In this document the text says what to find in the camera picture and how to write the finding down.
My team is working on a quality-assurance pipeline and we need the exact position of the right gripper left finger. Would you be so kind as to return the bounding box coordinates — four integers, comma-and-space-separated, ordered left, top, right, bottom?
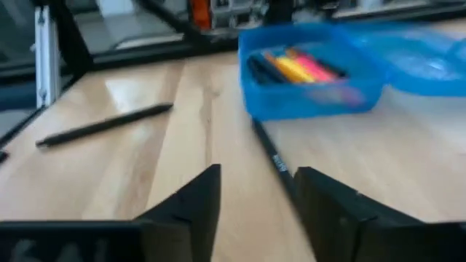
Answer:
132, 163, 222, 262

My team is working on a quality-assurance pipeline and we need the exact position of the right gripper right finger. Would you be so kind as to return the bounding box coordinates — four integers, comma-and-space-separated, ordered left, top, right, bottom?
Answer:
293, 166, 427, 262

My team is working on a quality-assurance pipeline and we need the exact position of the blue plastic supply box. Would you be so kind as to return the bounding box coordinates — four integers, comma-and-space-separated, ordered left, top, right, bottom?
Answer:
237, 21, 466, 122

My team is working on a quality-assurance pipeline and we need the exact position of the yellow highlighter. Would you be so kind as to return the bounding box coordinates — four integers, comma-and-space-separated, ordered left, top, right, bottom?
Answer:
272, 55, 318, 84

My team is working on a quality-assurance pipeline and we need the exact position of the pink highlighter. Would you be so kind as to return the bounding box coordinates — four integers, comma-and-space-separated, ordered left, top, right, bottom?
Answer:
294, 50, 338, 82

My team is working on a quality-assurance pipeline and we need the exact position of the orange background object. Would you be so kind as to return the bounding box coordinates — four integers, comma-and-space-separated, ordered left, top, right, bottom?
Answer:
188, 0, 213, 31

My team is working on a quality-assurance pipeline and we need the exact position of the silver metal bracket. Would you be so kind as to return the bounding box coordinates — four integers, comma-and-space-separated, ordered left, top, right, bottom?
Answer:
33, 4, 61, 108

